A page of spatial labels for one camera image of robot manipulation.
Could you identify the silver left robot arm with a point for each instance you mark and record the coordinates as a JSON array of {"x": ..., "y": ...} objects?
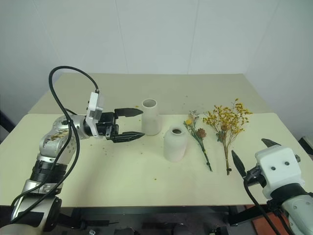
[{"x": 52, "y": 147}]

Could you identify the dark blue object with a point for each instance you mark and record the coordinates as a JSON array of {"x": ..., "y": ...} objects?
[{"x": 5, "y": 124}]

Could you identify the dark box by wall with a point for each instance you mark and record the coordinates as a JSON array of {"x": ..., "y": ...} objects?
[{"x": 306, "y": 145}]

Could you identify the white cylindrical vase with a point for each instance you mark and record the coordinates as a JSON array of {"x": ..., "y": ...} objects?
[{"x": 151, "y": 120}]

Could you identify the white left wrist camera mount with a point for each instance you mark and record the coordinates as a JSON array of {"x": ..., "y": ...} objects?
[{"x": 94, "y": 107}]

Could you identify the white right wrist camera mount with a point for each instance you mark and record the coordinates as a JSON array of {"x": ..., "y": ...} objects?
[{"x": 278, "y": 166}]

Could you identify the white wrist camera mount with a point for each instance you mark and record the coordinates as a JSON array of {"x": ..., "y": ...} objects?
[
  {"x": 278, "y": 166},
  {"x": 94, "y": 107}
]

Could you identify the large yellow dried flower bunch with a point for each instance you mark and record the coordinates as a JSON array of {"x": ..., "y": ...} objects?
[{"x": 227, "y": 122}]

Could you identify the dark rounded shape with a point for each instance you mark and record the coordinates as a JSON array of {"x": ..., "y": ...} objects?
[{"x": 182, "y": 229}]

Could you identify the red floor mat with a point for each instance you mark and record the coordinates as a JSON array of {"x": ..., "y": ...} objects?
[{"x": 266, "y": 220}]

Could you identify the small mixed dried flower bunch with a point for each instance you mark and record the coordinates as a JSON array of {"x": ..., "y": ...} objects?
[{"x": 196, "y": 132}]

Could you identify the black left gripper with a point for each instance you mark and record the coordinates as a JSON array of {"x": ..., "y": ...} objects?
[{"x": 108, "y": 123}]

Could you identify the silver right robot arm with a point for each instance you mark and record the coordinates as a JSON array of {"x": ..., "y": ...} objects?
[{"x": 297, "y": 208}]

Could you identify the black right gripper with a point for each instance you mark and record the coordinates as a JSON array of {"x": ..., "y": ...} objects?
[{"x": 254, "y": 176}]

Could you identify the black table frame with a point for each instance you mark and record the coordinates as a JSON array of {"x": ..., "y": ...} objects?
[{"x": 146, "y": 211}]

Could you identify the white rounded narrow-neck vase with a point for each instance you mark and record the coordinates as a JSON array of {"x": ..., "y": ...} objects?
[{"x": 174, "y": 147}]

